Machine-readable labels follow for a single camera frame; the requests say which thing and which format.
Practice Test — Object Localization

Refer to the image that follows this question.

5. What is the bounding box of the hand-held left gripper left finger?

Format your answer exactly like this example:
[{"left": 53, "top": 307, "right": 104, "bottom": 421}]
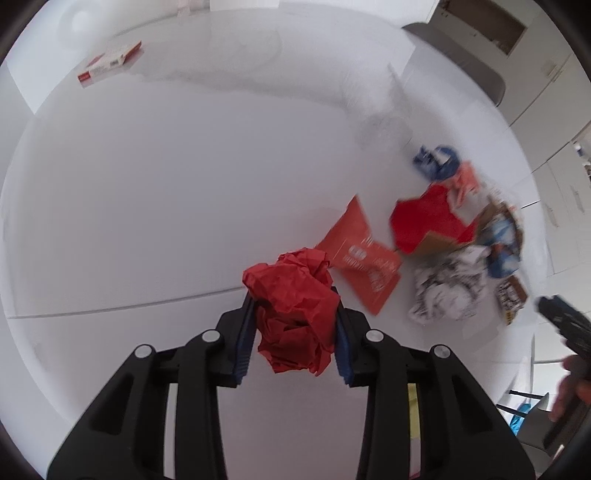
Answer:
[{"left": 46, "top": 292, "right": 257, "bottom": 480}]

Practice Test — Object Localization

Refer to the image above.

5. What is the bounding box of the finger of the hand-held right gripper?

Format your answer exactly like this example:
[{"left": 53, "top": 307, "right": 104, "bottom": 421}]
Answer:
[{"left": 536, "top": 295, "right": 591, "bottom": 356}]

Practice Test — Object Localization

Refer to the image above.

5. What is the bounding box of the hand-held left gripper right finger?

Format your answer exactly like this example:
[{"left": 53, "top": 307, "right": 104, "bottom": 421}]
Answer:
[{"left": 333, "top": 286, "right": 539, "bottom": 480}]

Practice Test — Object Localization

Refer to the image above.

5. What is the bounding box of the red paper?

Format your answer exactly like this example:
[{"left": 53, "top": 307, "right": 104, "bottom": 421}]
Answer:
[{"left": 242, "top": 248, "right": 342, "bottom": 376}]

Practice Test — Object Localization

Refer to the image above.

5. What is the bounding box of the pink paper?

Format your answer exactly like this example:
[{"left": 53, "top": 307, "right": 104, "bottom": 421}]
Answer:
[{"left": 445, "top": 161, "right": 483, "bottom": 208}]

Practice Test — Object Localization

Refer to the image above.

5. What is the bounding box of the person's right hand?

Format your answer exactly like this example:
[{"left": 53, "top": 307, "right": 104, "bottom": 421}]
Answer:
[{"left": 549, "top": 355, "right": 591, "bottom": 423}]

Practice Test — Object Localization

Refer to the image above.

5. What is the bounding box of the brown printed wrapper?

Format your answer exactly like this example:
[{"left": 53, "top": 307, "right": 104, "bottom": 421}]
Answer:
[{"left": 495, "top": 277, "right": 529, "bottom": 326}]

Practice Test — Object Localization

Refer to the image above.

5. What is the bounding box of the blue and white crumpled wrapper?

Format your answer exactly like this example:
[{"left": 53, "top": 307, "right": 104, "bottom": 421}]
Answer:
[{"left": 480, "top": 215, "right": 522, "bottom": 280}]

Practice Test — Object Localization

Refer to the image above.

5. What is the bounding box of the red flat paper packet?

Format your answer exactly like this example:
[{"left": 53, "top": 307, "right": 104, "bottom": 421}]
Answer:
[{"left": 316, "top": 195, "right": 402, "bottom": 317}]

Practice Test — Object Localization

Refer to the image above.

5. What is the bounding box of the black and white crumpled paper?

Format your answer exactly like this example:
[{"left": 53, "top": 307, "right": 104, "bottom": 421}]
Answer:
[{"left": 406, "top": 244, "right": 491, "bottom": 326}]

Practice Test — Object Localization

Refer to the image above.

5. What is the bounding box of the red cardboard box piece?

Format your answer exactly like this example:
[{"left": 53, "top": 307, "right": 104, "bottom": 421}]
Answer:
[{"left": 389, "top": 184, "right": 481, "bottom": 256}]

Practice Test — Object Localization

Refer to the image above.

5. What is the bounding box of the white cabinet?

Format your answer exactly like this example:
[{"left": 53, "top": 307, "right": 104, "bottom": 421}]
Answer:
[{"left": 503, "top": 0, "right": 591, "bottom": 278}]

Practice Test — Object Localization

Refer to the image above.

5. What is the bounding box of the grey chair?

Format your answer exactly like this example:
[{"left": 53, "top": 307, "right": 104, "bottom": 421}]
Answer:
[{"left": 402, "top": 22, "right": 506, "bottom": 107}]

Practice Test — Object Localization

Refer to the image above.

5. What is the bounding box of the red and white box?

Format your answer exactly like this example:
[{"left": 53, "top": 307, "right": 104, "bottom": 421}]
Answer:
[{"left": 77, "top": 41, "right": 142, "bottom": 88}]

